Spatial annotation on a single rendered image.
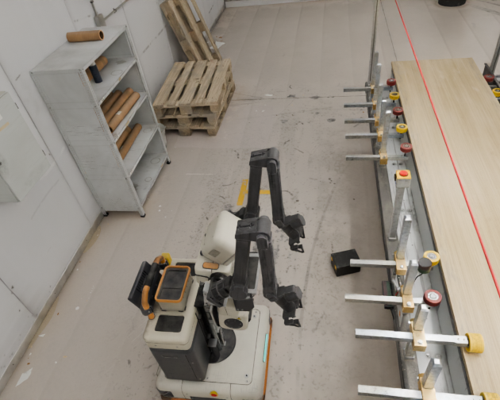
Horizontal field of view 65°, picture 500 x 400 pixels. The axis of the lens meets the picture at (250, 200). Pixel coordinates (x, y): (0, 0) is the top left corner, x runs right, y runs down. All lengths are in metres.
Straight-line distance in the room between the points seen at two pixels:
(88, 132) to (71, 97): 0.33
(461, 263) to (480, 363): 0.54
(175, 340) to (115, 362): 1.09
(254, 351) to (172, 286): 0.74
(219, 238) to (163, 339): 0.71
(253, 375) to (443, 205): 1.52
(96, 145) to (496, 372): 3.15
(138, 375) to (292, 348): 1.09
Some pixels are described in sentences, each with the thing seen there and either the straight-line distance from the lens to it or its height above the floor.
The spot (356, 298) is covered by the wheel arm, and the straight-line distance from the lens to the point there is 2.15.
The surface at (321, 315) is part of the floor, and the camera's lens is 3.09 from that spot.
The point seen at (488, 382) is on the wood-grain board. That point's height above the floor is 0.90.
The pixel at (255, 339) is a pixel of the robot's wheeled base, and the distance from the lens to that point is 2.70.
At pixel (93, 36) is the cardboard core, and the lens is 3.76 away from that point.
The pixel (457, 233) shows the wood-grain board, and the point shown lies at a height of 0.90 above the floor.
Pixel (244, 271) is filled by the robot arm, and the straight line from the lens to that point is 1.62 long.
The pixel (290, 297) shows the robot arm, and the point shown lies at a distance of 1.74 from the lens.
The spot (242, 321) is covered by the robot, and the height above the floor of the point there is 0.75.
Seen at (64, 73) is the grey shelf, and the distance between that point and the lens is 3.39.
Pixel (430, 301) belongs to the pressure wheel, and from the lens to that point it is 2.15.
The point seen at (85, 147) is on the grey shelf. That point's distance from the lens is 3.73.
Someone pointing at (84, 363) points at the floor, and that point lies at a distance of 3.33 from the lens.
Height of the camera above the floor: 2.65
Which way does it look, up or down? 42 degrees down
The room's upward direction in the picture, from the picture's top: 9 degrees counter-clockwise
